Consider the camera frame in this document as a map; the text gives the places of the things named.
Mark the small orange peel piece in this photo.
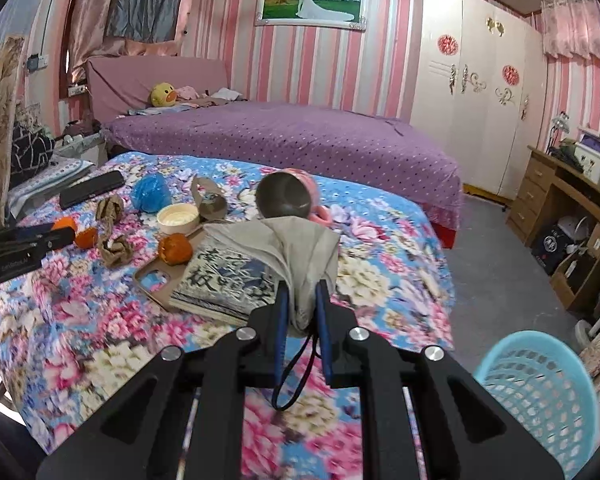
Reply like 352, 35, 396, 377
74, 226, 98, 250

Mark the white wardrobe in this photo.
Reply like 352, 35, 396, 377
410, 0, 547, 200

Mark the purple dotted bed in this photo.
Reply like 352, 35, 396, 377
102, 101, 463, 231

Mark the snack package with Chinese text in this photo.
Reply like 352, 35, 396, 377
169, 236, 277, 325

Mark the grey face mask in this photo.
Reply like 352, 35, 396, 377
206, 217, 340, 335

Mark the white storage box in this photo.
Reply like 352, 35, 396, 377
574, 142, 600, 186

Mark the black glasses case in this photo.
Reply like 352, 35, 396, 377
59, 170, 125, 210

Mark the pink bed headboard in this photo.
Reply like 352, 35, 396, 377
86, 55, 228, 122

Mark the black box under desk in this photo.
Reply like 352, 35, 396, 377
531, 224, 578, 276

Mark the wooden desk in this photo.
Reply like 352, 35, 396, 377
507, 148, 600, 318

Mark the floral bed cover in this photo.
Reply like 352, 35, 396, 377
0, 153, 454, 479

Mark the pink metal mug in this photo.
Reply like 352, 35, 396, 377
256, 168, 332, 226

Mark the blue crumpled plastic bag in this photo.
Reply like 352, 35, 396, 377
131, 172, 172, 214

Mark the grey window curtain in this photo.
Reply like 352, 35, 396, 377
105, 0, 181, 44

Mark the desk lamp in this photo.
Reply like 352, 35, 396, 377
546, 112, 570, 153

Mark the pink valance curtain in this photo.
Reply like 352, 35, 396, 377
540, 0, 600, 60

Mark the brown paper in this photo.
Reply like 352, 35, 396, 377
95, 194, 134, 269

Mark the light blue plastic basket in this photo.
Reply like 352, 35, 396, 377
474, 330, 600, 479

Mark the cream round plastic lid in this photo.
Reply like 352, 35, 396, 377
157, 203, 200, 235

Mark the yellow duck plush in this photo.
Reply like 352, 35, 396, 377
149, 82, 178, 107

